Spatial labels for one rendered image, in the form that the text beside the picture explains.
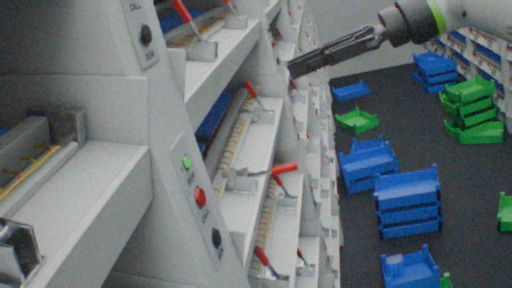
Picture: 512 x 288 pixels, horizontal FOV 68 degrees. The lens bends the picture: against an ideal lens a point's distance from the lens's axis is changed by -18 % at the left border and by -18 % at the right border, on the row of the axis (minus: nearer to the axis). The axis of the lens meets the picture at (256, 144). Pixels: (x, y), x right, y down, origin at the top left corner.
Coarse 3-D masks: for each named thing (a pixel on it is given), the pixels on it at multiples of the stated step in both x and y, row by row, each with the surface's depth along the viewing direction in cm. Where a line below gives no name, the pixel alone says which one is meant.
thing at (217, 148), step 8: (240, 88) 100; (240, 96) 94; (248, 96) 99; (232, 104) 89; (240, 104) 90; (232, 112) 85; (240, 112) 91; (224, 120) 81; (232, 120) 81; (240, 120) 85; (224, 128) 78; (232, 128) 81; (240, 128) 82; (216, 136) 74; (224, 136) 75; (232, 136) 78; (240, 136) 79; (216, 144) 71; (224, 144) 73; (208, 152) 69; (216, 152) 69; (232, 152) 72; (208, 160) 66; (216, 160) 67; (232, 160) 70; (208, 168) 64; (216, 168) 67; (208, 176) 62
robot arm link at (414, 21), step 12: (396, 0) 75; (408, 0) 73; (420, 0) 72; (408, 12) 73; (420, 12) 72; (432, 12) 71; (408, 24) 73; (420, 24) 73; (432, 24) 72; (420, 36) 74; (432, 36) 75
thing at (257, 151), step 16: (240, 80) 102; (256, 80) 102; (272, 80) 101; (272, 96) 103; (256, 128) 85; (272, 128) 85; (256, 144) 78; (272, 144) 79; (224, 160) 72; (240, 160) 72; (256, 160) 73; (272, 160) 83; (256, 192) 63; (224, 208) 59; (240, 208) 59; (256, 208) 59; (240, 224) 56; (256, 224) 59; (240, 240) 46; (240, 256) 47
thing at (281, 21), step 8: (280, 16) 163; (288, 16) 165; (272, 24) 165; (280, 24) 165; (288, 24) 164; (296, 40) 175; (296, 48) 167; (296, 56) 169; (312, 112) 176; (312, 120) 178; (320, 136) 180; (320, 144) 181; (320, 152) 182
